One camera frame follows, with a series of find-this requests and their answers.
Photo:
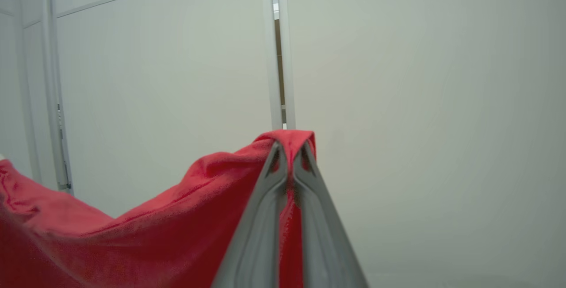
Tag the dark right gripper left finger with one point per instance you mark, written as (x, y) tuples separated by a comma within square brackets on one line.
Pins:
[(258, 235)]

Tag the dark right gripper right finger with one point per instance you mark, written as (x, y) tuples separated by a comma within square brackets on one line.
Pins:
[(323, 243)]

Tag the red garment white striped trim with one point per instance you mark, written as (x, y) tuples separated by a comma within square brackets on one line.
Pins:
[(132, 243)]

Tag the metal partition post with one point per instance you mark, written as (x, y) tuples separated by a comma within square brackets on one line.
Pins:
[(276, 58)]

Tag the partition corner post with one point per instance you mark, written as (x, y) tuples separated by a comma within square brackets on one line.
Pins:
[(55, 80)]

